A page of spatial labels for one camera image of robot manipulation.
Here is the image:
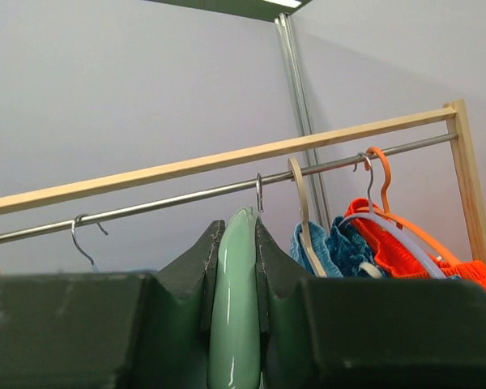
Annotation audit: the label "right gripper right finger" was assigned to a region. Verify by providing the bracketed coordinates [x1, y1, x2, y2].
[255, 223, 486, 388]

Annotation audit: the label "beige hanger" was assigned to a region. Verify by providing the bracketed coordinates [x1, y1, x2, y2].
[288, 157, 327, 277]

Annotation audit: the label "orange hanger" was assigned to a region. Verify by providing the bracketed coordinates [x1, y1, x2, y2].
[365, 146, 462, 266]

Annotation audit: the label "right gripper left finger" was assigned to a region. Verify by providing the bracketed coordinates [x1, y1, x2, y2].
[0, 220, 225, 388]

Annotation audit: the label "orange shorts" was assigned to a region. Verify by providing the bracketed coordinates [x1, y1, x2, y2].
[339, 199, 486, 292]

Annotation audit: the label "light blue shorts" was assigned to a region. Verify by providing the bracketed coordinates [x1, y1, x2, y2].
[289, 221, 343, 278]

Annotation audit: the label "dark teal patterned shorts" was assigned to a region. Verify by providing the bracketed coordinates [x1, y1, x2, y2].
[325, 216, 387, 279]

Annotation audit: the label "lilac hanger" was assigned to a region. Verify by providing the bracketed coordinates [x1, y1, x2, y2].
[339, 152, 447, 279]

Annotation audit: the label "wooden clothes rack frame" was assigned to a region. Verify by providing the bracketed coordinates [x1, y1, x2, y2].
[0, 100, 486, 264]

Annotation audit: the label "light blue hanger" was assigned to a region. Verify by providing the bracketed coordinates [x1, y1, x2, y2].
[70, 213, 117, 274]

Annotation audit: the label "metal clothes rail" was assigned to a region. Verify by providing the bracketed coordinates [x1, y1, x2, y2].
[0, 132, 458, 245]

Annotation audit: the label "mint green hanger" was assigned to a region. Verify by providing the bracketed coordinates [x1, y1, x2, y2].
[207, 174, 263, 388]

